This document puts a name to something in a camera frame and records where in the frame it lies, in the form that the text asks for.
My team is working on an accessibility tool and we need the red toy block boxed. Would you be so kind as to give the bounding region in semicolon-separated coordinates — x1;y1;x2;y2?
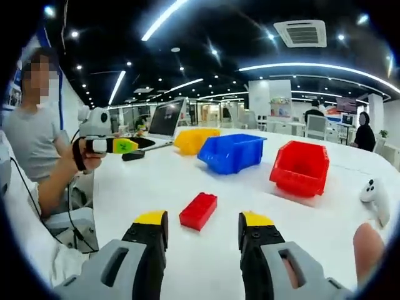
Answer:
178;191;218;233

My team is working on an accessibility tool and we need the red plastic bin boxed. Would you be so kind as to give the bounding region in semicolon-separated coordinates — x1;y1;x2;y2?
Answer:
269;140;330;199

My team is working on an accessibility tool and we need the white office chair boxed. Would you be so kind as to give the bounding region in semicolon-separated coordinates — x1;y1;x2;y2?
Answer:
304;114;328;141

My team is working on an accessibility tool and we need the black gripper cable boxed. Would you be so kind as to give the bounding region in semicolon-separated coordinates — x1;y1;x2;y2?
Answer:
11;156;96;253

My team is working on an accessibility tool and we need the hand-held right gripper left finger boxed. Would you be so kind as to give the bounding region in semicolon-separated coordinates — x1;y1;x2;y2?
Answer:
52;209;170;300

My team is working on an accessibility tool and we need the blue plastic bin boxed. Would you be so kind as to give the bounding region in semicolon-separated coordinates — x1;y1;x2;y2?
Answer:
197;133;268;176

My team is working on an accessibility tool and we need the wall screen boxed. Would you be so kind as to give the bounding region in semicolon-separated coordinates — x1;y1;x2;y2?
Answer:
336;96;358;114

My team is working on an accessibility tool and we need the yellow plastic bin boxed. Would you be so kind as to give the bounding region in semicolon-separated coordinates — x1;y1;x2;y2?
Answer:
173;127;221;156

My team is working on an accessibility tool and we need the black hand strap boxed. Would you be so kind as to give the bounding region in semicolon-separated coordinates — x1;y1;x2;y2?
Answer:
72;138;88;172

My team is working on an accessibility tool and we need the curved ceiling light strip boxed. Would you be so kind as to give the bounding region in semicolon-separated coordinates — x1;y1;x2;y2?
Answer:
238;62;400;95

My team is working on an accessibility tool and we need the shelf of colourful toys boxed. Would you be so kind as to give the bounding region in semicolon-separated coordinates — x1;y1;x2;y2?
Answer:
269;96;292;118

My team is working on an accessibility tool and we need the blue framed wall poster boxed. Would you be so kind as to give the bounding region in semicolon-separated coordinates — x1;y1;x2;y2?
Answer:
2;24;65;132

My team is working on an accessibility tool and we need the person's right hand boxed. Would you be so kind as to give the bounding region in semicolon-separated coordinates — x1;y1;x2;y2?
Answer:
352;222;386;287

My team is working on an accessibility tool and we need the black computer mouse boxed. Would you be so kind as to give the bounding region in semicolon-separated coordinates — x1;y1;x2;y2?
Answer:
121;149;146;163

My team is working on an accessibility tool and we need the person's white garment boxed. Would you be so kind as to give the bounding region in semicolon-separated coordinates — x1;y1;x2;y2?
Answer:
0;131;94;289

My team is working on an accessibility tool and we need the person's left hand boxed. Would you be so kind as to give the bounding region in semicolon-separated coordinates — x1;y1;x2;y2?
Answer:
72;137;109;174

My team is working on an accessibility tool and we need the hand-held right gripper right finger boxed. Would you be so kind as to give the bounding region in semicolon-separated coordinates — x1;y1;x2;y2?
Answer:
237;211;356;300

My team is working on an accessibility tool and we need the white handheld controller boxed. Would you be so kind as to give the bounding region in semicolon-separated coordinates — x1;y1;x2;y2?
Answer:
359;177;391;229

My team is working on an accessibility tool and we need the ceiling air conditioner vent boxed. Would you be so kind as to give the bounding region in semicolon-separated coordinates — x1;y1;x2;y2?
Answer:
273;19;328;49

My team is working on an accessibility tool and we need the silver laptop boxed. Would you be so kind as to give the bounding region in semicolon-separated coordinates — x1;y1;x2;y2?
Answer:
134;97;188;148

